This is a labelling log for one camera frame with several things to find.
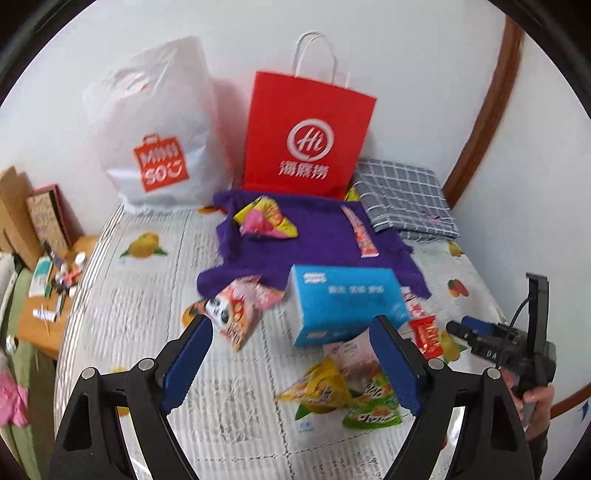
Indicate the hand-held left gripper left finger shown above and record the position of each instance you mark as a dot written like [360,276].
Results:
[184,364]

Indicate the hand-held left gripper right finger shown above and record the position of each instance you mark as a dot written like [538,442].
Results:
[397,369]

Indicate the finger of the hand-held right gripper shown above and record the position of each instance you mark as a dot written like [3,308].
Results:
[459,333]
[479,325]

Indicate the green snack packet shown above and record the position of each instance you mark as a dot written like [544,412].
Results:
[374,406]

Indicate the pale pink snack packet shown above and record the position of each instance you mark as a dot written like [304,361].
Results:
[351,353]

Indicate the white and red snack packet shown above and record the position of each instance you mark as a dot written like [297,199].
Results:
[412,302]

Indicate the pink and orange snack packet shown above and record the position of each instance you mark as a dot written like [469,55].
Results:
[235,309]

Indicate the long pink snack packet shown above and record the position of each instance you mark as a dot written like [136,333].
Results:
[362,233]

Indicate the pink and yellow snack packet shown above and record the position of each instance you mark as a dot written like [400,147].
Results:
[263,219]

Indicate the person's right forearm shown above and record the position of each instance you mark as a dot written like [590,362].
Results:
[538,457]

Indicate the person's right hand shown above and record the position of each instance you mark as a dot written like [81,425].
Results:
[539,410]

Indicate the fruit print tablecloth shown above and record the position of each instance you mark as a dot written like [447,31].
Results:
[152,286]

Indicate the blue tissue pack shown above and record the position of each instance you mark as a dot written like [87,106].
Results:
[341,300]

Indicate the wooden side table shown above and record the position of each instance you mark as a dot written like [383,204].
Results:
[44,332]

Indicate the grey plaid folded cloth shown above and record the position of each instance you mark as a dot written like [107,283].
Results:
[404,198]

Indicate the purple towel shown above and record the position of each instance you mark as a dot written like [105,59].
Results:
[318,244]

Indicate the white tube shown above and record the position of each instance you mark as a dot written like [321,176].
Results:
[45,314]

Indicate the small white bottle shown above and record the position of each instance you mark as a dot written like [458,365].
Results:
[81,258]

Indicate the teal and white box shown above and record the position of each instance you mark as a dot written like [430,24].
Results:
[40,277]

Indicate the pink floral cloth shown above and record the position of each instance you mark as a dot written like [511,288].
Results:
[11,399]

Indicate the small yellow packet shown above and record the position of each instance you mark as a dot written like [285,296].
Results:
[352,193]

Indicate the green cloth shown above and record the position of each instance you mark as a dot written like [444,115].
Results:
[21,443]

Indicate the patterned box with red edge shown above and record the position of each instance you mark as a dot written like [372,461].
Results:
[48,217]

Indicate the white plastic shopping bag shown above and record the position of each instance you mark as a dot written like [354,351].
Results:
[157,134]

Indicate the red paper bag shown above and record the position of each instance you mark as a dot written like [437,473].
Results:
[304,134]

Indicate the brown wooden frame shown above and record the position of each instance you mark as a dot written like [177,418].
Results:
[498,92]

